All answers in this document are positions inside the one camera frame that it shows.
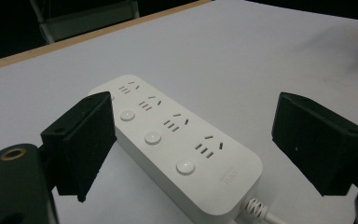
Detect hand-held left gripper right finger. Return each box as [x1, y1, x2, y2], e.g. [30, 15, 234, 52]
[271, 91, 358, 197]

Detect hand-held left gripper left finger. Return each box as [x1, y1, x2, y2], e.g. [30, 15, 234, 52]
[40, 91, 118, 203]

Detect white power strip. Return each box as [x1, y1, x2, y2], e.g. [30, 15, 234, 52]
[88, 74, 264, 224]

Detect white power strip cable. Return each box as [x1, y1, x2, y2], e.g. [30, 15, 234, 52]
[241, 198, 288, 224]

